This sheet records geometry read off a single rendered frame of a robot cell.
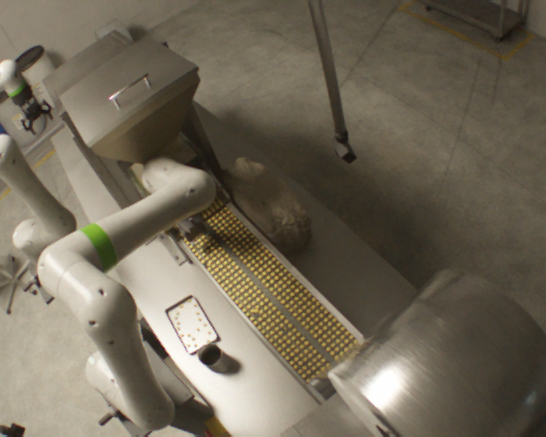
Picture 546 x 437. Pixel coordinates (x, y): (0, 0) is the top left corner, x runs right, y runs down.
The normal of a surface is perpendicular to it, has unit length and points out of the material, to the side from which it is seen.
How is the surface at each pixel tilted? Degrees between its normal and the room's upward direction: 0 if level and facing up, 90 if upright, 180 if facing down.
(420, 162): 0
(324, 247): 0
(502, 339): 3
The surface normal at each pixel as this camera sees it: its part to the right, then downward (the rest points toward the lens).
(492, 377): -0.09, -0.40
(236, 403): -0.23, -0.56
